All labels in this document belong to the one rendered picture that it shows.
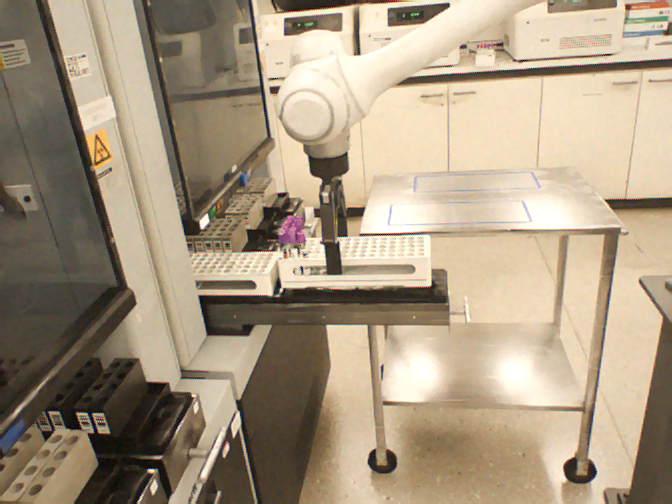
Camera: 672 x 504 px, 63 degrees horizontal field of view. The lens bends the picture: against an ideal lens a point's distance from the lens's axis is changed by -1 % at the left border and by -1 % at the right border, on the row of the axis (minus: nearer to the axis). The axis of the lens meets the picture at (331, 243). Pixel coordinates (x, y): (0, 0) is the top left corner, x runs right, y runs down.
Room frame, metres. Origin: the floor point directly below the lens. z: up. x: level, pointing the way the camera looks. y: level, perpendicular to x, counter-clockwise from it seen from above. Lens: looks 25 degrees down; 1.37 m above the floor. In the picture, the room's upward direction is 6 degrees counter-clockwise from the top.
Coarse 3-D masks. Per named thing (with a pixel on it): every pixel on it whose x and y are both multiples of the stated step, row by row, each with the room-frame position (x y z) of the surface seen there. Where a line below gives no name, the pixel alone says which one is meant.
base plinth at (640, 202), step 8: (608, 200) 3.05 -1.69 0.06; (616, 200) 3.05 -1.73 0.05; (624, 200) 3.04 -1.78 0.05; (632, 200) 3.03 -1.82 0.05; (640, 200) 3.02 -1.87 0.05; (648, 200) 3.01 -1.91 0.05; (656, 200) 3.00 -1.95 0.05; (664, 200) 2.99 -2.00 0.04; (352, 208) 3.35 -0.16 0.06; (360, 208) 3.34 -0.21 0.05; (616, 208) 3.04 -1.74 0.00; (352, 216) 3.35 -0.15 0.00; (360, 216) 3.34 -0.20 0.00
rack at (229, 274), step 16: (192, 256) 1.10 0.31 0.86; (208, 256) 1.09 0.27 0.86; (224, 256) 1.08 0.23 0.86; (240, 256) 1.07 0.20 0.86; (256, 256) 1.06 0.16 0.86; (272, 256) 1.05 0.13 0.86; (208, 272) 1.02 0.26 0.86; (224, 272) 1.01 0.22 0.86; (240, 272) 1.00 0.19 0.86; (256, 272) 0.99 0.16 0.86; (272, 272) 1.00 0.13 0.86; (208, 288) 1.05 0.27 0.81; (224, 288) 1.04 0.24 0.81; (240, 288) 1.03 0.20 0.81; (256, 288) 0.98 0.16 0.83; (272, 288) 0.98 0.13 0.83
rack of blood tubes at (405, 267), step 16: (320, 240) 1.05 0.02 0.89; (352, 240) 1.03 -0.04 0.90; (368, 240) 1.02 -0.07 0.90; (384, 240) 1.01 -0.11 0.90; (400, 240) 1.00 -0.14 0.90; (416, 240) 0.99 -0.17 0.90; (320, 256) 0.97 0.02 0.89; (352, 256) 0.96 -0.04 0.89; (368, 256) 0.96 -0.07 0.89; (384, 256) 0.94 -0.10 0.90; (400, 256) 0.95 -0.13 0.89; (416, 256) 0.92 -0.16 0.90; (288, 272) 0.97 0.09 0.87; (320, 272) 0.97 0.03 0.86; (352, 272) 1.00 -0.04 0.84; (368, 272) 0.99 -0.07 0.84; (384, 272) 0.98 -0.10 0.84; (400, 272) 0.97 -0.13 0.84; (416, 272) 0.92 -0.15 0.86
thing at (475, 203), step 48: (384, 192) 1.50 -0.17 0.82; (432, 192) 1.46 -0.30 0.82; (480, 192) 1.42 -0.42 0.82; (528, 192) 1.38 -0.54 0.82; (576, 192) 1.35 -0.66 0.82; (432, 336) 1.54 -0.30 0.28; (480, 336) 1.51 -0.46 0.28; (528, 336) 1.48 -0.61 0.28; (384, 384) 1.32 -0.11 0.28; (432, 384) 1.29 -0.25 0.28; (480, 384) 1.27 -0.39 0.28; (528, 384) 1.25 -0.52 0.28; (576, 384) 1.23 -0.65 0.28; (384, 432) 1.24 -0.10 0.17; (576, 480) 1.13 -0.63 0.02
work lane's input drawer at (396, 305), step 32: (288, 288) 1.02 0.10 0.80; (320, 288) 1.01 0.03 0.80; (352, 288) 0.99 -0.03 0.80; (384, 288) 0.98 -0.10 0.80; (416, 288) 0.97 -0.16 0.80; (448, 288) 0.95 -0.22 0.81; (224, 320) 0.98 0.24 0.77; (256, 320) 0.96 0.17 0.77; (288, 320) 0.95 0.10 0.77; (320, 320) 0.94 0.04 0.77; (352, 320) 0.93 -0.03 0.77; (384, 320) 0.91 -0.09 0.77; (416, 320) 0.90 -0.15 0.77; (448, 320) 0.89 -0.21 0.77
